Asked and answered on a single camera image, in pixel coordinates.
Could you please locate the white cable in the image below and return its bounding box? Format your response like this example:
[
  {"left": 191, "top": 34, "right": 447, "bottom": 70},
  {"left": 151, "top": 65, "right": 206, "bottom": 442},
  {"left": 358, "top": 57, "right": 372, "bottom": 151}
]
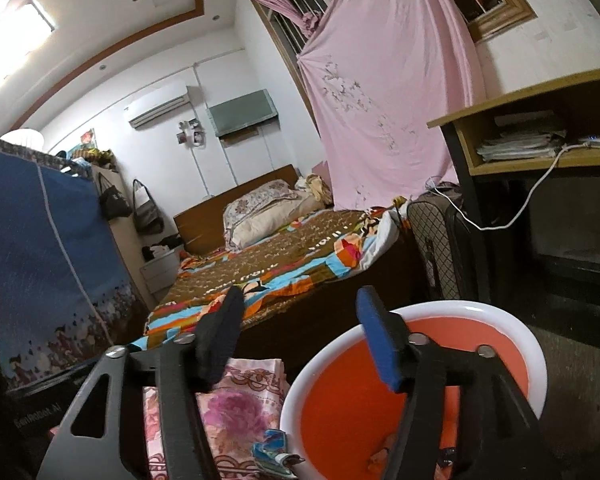
[{"left": 424, "top": 142, "right": 589, "bottom": 232}]

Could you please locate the black hanging handbag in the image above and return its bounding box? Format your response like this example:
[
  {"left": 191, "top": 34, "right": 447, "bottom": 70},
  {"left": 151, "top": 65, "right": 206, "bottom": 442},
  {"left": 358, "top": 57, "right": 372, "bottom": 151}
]
[{"left": 97, "top": 174, "right": 132, "bottom": 221}]

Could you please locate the green blue paper packet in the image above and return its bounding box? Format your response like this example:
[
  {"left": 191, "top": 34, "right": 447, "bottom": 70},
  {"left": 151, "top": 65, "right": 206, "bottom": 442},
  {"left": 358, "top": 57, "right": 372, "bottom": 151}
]
[{"left": 251, "top": 429, "right": 304, "bottom": 479}]

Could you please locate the stack of papers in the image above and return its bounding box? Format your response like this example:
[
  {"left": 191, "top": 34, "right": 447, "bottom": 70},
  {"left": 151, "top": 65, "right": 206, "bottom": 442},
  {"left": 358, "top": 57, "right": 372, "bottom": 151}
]
[{"left": 476, "top": 133, "right": 564, "bottom": 162}]

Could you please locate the pink hanging sheet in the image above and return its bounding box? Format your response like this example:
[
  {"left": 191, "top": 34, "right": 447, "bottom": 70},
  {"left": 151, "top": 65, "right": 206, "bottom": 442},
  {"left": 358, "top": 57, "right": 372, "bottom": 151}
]
[{"left": 298, "top": 0, "right": 486, "bottom": 209}]

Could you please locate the floral pillow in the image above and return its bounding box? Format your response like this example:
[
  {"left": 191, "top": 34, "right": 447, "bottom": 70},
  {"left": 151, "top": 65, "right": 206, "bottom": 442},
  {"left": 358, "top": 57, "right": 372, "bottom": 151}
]
[{"left": 222, "top": 174, "right": 334, "bottom": 252}]

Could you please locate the black checked bag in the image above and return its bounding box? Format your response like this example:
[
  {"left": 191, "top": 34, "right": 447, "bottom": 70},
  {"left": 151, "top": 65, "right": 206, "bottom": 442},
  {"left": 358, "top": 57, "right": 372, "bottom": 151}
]
[{"left": 406, "top": 182, "right": 478, "bottom": 300}]

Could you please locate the blue fabric wardrobe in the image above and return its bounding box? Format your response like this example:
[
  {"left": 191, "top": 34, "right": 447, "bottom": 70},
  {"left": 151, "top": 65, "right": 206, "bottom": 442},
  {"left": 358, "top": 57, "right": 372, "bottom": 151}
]
[{"left": 0, "top": 140, "right": 147, "bottom": 390}]

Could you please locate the ceiling light panel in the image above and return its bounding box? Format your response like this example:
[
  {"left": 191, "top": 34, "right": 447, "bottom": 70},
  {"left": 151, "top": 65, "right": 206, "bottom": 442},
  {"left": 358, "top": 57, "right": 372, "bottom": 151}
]
[{"left": 0, "top": 0, "right": 56, "bottom": 89}]

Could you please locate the wooden low shelf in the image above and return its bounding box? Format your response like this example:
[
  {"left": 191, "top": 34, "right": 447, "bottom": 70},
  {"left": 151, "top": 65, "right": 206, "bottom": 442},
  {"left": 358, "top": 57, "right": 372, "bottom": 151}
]
[{"left": 428, "top": 68, "right": 600, "bottom": 177}]

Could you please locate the pink floral blanket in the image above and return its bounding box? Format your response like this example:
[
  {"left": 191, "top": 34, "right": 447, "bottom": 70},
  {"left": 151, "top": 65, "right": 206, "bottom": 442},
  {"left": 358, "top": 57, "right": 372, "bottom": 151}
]
[{"left": 142, "top": 356, "right": 292, "bottom": 480}]

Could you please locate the red white plastic basin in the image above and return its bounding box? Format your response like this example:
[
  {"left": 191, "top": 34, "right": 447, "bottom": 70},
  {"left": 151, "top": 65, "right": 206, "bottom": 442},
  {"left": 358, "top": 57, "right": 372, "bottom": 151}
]
[{"left": 280, "top": 300, "right": 547, "bottom": 479}]

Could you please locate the white nightstand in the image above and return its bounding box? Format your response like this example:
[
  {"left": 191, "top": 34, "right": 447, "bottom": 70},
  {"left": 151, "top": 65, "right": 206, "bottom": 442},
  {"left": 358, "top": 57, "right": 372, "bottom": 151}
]
[{"left": 140, "top": 246, "right": 184, "bottom": 297}]

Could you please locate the grey hanging tote bag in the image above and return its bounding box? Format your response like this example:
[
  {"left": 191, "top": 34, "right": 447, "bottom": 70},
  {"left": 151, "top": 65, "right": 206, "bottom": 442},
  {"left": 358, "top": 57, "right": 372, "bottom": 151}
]
[{"left": 132, "top": 179, "right": 164, "bottom": 236}]

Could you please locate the brown colourful striped bedspread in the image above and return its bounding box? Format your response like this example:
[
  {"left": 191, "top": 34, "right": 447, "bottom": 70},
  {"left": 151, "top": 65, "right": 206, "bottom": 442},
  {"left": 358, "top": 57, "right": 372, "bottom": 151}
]
[{"left": 134, "top": 206, "right": 410, "bottom": 350}]

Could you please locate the wooden headboard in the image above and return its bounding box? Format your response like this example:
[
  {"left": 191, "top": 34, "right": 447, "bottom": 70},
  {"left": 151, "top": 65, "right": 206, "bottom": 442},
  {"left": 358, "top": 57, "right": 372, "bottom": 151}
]
[{"left": 173, "top": 165, "right": 298, "bottom": 256}]

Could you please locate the white air conditioner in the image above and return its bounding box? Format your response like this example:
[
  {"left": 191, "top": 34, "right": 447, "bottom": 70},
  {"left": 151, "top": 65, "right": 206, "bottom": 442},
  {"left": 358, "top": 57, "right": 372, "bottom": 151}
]
[{"left": 126, "top": 82, "right": 190, "bottom": 129}]

